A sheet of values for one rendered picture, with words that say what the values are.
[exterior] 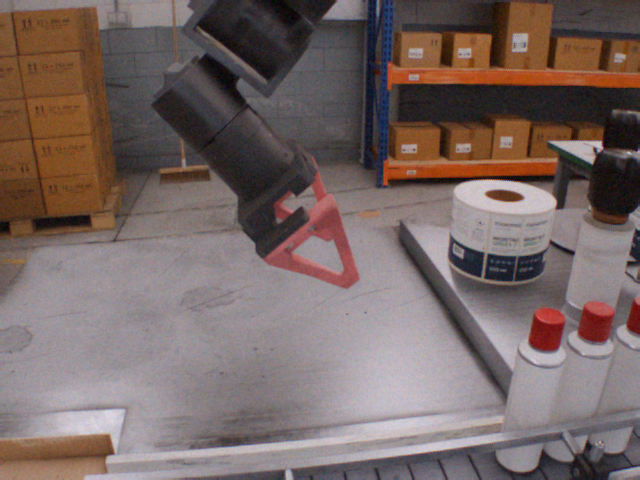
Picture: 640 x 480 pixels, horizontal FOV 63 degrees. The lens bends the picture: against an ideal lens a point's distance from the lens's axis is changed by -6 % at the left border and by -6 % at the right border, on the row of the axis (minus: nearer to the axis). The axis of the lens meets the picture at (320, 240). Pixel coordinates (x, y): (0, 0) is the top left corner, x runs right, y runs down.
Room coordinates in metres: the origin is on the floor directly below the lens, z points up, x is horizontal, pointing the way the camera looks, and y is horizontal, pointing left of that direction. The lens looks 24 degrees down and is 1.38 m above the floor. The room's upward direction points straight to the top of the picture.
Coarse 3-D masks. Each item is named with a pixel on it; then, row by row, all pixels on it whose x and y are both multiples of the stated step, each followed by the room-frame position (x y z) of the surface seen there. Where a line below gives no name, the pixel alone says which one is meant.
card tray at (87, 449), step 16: (0, 448) 0.50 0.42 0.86; (16, 448) 0.50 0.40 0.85; (32, 448) 0.51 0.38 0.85; (48, 448) 0.51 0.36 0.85; (64, 448) 0.51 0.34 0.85; (80, 448) 0.51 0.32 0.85; (96, 448) 0.52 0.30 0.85; (112, 448) 0.52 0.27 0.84; (0, 464) 0.49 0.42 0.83; (16, 464) 0.49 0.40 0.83; (32, 464) 0.49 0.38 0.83; (48, 464) 0.50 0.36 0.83; (64, 464) 0.50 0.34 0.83; (80, 464) 0.50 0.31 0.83; (96, 464) 0.50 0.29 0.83
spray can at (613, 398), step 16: (624, 336) 0.49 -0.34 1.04; (624, 352) 0.48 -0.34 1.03; (608, 368) 0.49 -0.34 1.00; (624, 368) 0.47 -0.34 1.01; (608, 384) 0.48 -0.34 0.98; (624, 384) 0.47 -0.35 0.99; (608, 400) 0.48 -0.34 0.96; (624, 400) 0.47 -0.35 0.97; (608, 432) 0.47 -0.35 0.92; (624, 432) 0.47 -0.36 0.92; (608, 448) 0.47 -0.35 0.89; (624, 448) 0.47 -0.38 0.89
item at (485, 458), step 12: (636, 432) 0.50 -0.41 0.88; (636, 444) 0.48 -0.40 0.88; (456, 456) 0.48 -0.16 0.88; (468, 456) 0.48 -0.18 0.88; (480, 456) 0.48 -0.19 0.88; (492, 456) 0.48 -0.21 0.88; (612, 456) 0.47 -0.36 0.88; (624, 456) 0.47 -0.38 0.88; (636, 456) 0.46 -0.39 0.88; (372, 468) 0.46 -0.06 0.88; (384, 468) 0.46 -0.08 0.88; (396, 468) 0.46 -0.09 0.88; (408, 468) 0.46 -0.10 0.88; (420, 468) 0.46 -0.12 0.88; (432, 468) 0.46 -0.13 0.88; (444, 468) 0.46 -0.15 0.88; (456, 468) 0.46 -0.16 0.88; (468, 468) 0.46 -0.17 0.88; (480, 468) 0.46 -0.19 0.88; (492, 468) 0.46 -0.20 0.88; (540, 468) 0.45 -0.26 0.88; (552, 468) 0.45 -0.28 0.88; (564, 468) 0.45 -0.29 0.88; (612, 468) 0.45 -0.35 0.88; (624, 468) 0.45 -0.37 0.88
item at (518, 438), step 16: (608, 416) 0.45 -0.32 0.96; (624, 416) 0.45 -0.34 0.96; (512, 432) 0.43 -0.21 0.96; (528, 432) 0.43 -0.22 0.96; (544, 432) 0.43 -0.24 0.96; (560, 432) 0.43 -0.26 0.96; (576, 432) 0.43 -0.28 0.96; (592, 432) 0.44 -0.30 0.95; (400, 448) 0.41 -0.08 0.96; (416, 448) 0.41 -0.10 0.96; (432, 448) 0.41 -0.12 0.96; (448, 448) 0.41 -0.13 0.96; (464, 448) 0.41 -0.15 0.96; (480, 448) 0.42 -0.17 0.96; (496, 448) 0.42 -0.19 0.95; (256, 464) 0.39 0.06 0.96; (272, 464) 0.39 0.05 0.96; (288, 464) 0.39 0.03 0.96; (304, 464) 0.39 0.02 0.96; (320, 464) 0.39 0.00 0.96; (336, 464) 0.39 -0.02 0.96; (352, 464) 0.40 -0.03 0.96; (368, 464) 0.40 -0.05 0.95; (384, 464) 0.40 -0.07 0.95; (400, 464) 0.40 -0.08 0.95
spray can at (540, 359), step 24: (552, 312) 0.47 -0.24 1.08; (528, 336) 0.47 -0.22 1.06; (552, 336) 0.45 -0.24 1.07; (528, 360) 0.45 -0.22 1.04; (552, 360) 0.45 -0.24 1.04; (528, 384) 0.45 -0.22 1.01; (552, 384) 0.45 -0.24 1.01; (528, 408) 0.45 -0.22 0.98; (552, 408) 0.45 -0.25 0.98; (504, 432) 0.46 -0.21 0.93; (504, 456) 0.46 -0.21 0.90; (528, 456) 0.44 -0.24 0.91
